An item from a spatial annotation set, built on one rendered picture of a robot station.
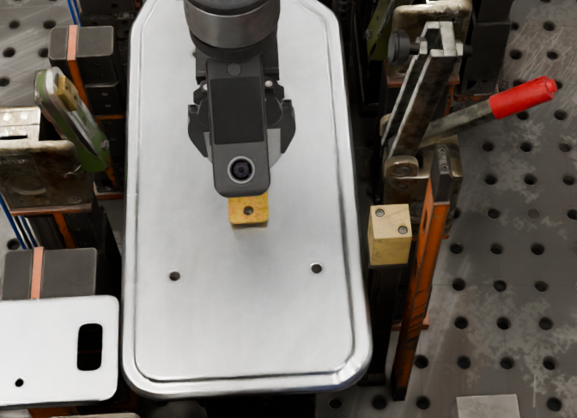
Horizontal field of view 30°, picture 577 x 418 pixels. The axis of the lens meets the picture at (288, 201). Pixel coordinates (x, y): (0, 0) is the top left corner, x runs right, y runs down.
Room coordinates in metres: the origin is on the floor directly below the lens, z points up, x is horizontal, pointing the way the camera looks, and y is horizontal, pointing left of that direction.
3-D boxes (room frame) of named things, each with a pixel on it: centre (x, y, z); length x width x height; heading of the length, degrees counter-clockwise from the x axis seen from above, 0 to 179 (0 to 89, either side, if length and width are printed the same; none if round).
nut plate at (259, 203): (0.53, 0.04, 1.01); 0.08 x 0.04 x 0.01; 1
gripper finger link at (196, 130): (0.53, 0.06, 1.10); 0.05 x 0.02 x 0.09; 91
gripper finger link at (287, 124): (0.53, 0.02, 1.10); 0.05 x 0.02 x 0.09; 91
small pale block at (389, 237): (0.45, -0.09, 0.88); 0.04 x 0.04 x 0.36; 1
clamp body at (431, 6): (0.71, -0.15, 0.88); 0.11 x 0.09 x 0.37; 91
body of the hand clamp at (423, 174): (0.53, -0.13, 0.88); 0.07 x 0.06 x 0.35; 91
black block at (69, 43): (0.71, 0.21, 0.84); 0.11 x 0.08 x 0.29; 91
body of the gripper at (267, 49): (0.56, 0.04, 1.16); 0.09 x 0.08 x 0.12; 1
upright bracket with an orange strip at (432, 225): (0.43, -0.12, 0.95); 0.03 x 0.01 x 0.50; 1
